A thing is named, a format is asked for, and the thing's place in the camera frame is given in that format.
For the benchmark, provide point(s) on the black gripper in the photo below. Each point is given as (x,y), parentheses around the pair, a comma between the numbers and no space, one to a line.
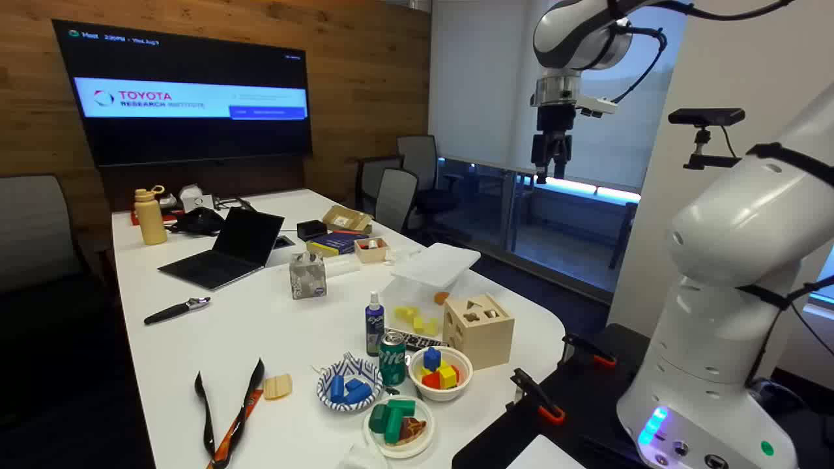
(558,104)

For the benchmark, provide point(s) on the yellow cube block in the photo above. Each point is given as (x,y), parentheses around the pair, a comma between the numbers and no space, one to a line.
(450,376)

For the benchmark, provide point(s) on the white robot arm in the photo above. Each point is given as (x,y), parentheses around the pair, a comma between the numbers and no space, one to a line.
(738,251)

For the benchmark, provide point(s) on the wooden shape sorter box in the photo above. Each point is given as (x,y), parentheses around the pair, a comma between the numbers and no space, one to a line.
(481,329)

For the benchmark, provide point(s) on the cardboard box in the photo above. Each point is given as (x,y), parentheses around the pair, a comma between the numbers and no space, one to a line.
(348,221)

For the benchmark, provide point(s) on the red rectangular block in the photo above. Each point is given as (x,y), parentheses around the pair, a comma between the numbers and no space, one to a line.
(430,382)

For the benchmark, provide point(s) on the green cylinder block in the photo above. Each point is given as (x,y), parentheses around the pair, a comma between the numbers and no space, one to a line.
(395,420)

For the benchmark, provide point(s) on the grey office chair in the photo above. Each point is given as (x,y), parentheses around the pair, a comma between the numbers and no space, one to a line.
(395,200)

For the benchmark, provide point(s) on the clear plastic container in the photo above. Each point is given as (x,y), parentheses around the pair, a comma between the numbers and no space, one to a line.
(421,283)

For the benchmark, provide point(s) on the small wooden tray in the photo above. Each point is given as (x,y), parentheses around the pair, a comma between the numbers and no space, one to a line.
(371,251)

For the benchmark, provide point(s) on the white bowl with blocks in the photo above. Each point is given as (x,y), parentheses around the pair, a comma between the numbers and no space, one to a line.
(450,356)

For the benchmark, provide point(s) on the green soda can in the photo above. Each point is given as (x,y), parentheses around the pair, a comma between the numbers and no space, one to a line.
(391,361)

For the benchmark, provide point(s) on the black orange clamp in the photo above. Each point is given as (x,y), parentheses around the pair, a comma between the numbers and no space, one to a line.
(542,404)

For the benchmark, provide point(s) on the blue patterned paper plate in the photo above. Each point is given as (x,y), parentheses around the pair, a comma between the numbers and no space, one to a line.
(351,385)

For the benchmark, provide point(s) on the black laptop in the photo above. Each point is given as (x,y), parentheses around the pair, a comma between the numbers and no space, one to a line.
(242,247)

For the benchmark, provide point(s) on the white plate with green blocks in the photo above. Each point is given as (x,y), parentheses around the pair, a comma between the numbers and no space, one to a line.
(405,450)

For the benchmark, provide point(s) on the round wooden cookie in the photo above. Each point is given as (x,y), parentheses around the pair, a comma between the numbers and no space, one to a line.
(278,386)

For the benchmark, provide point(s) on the black marker pen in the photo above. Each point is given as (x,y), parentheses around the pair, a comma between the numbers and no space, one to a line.
(180,309)

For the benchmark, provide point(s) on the yellow water bottle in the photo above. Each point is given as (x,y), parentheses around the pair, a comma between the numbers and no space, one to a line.
(150,214)

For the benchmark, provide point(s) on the black camera on stand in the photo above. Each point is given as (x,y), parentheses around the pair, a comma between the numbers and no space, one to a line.
(704,119)

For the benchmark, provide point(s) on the wall-mounted tv screen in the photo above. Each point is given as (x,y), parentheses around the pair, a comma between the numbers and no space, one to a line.
(150,98)

